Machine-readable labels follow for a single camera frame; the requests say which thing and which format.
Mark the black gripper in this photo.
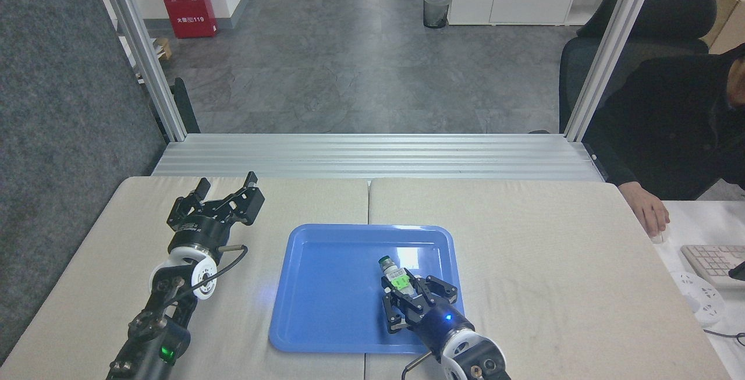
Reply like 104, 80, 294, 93
381, 275, 475, 354
167, 172, 265, 253

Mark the white green switch part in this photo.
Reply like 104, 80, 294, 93
378, 255, 421, 297

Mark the blue plastic tray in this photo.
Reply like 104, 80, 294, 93
268, 223, 469, 354

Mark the person's hand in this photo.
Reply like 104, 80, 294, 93
618, 182, 671, 237

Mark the grey felt partition panel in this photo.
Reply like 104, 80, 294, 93
0, 0, 169, 364

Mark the red fire extinguisher box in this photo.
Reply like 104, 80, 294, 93
153, 0, 218, 39

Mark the white power strip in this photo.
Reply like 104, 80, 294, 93
670, 271, 726, 326

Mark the white keyboard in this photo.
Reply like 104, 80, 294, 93
681, 244, 745, 287

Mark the grey mesh waste bin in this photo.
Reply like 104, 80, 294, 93
423, 0, 452, 29

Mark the person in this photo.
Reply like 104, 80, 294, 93
585, 42, 745, 201

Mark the black office chair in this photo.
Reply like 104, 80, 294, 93
559, 0, 718, 134

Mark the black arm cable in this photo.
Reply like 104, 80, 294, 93
401, 351, 435, 380
175, 244, 249, 306

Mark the black post bracket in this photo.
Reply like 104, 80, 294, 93
173, 77, 201, 134

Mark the silver aluminium rail platform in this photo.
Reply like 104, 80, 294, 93
151, 134, 606, 182

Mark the silver aluminium post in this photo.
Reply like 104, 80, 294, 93
563, 0, 663, 143
93, 0, 188, 143

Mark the thin black power cable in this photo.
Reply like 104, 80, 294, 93
703, 328, 745, 347

